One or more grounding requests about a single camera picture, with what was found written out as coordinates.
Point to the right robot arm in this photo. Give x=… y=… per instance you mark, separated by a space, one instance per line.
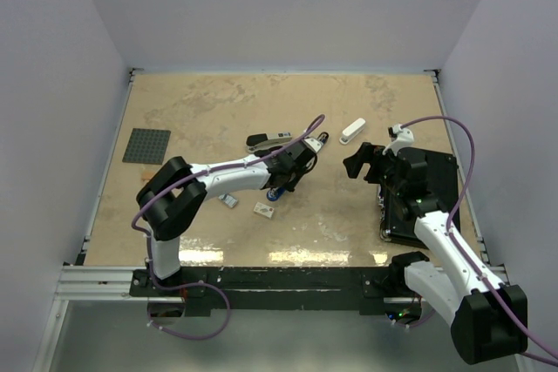
x=486 y=317

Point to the white stapler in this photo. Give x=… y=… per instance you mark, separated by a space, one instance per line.
x=351 y=131

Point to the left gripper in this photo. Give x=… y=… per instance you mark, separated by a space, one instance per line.
x=290 y=186

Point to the black base frame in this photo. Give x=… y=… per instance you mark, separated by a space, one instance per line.
x=198 y=291

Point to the black case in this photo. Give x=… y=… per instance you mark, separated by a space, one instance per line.
x=422 y=181

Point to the blue black stapler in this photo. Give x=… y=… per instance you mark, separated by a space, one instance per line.
x=274 y=194

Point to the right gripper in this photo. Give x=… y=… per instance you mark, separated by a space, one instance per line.
x=367 y=153

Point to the white staple box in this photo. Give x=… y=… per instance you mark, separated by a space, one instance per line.
x=264 y=210

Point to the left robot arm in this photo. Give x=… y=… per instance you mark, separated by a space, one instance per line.
x=174 y=195

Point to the silver black stapler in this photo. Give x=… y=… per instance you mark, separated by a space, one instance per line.
x=267 y=141

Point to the small wooden block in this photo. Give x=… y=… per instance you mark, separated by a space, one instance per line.
x=146 y=176

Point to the grey lego baseplate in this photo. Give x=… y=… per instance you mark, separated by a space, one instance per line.
x=146 y=146

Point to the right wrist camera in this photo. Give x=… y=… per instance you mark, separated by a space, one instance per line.
x=401 y=137

